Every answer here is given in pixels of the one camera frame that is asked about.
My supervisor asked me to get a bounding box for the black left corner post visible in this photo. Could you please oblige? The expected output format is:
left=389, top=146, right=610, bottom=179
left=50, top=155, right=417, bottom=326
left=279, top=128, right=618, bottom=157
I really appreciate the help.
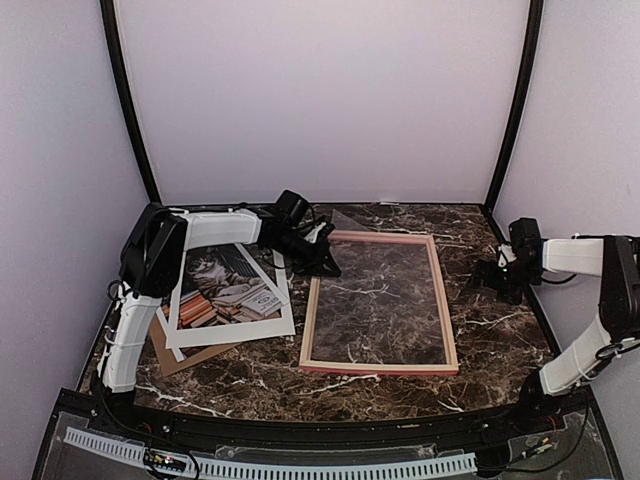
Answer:
left=99, top=0, right=162, bottom=202

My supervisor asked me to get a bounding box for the black front table rail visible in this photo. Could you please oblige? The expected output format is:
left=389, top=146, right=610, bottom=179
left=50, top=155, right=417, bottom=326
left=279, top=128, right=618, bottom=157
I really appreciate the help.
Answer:
left=55, top=389, right=585, bottom=451

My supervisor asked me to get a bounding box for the black corner post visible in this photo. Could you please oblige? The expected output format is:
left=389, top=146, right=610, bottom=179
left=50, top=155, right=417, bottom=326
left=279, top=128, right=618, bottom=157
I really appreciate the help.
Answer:
left=99, top=0, right=162, bottom=202
left=483, top=0, right=544, bottom=217

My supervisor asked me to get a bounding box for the cat and books photo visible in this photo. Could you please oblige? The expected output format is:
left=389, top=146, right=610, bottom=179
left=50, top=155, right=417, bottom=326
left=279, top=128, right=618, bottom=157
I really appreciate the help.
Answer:
left=157, top=242, right=291, bottom=362

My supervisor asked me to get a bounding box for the brown cardboard backing board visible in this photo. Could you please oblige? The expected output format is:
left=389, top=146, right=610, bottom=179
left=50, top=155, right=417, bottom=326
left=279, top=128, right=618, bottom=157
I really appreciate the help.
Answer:
left=149, top=319, right=239, bottom=377

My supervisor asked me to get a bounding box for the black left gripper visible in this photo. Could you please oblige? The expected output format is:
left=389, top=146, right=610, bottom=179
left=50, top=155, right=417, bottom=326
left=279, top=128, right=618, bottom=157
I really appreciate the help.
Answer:
left=269, top=230, right=341, bottom=277

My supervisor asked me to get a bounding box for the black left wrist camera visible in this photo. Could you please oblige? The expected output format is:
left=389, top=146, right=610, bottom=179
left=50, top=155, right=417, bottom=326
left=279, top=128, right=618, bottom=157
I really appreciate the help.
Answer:
left=274, top=190, right=310, bottom=228

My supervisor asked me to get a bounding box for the white photo mat board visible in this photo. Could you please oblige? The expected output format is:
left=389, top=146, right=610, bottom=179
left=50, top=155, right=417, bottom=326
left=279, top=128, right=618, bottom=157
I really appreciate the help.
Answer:
left=164, top=242, right=297, bottom=350

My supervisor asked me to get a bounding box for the white slotted cable duct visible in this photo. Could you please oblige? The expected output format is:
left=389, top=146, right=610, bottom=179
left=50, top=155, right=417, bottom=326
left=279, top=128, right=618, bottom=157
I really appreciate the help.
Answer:
left=63, top=427, right=478, bottom=479

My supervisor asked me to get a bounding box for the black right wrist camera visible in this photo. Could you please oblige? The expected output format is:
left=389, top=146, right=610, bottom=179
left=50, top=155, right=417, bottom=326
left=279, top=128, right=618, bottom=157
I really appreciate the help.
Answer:
left=508, top=217, right=541, bottom=248

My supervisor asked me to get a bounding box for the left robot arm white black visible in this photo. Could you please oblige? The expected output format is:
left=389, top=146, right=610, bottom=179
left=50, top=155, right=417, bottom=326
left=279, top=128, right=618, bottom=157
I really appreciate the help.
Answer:
left=91, top=190, right=341, bottom=436

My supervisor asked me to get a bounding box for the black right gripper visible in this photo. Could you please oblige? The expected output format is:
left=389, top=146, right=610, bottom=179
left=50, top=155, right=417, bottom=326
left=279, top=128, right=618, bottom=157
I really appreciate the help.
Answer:
left=467, top=259, right=543, bottom=305

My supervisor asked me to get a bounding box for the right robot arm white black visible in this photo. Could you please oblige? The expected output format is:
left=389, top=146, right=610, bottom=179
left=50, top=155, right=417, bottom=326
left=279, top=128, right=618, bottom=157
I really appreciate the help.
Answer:
left=457, top=239, right=639, bottom=434

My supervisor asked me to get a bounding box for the black right corner post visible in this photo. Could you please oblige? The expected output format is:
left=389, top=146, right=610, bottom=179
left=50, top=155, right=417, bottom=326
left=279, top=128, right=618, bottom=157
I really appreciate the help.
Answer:
left=483, top=0, right=544, bottom=217

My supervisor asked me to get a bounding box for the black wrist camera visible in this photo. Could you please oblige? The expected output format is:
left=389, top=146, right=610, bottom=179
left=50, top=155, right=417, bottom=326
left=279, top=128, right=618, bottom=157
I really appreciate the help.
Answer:
left=508, top=217, right=541, bottom=248
left=274, top=190, right=310, bottom=228

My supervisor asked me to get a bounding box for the pink wooden picture frame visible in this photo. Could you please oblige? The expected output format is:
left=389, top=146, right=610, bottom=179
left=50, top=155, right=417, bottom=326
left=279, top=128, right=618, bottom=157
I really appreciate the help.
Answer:
left=298, top=228, right=460, bottom=377

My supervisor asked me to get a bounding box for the clear acrylic sheet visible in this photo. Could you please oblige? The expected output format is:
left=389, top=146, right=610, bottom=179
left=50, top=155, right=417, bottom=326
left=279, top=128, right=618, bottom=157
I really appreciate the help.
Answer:
left=309, top=208, right=449, bottom=365

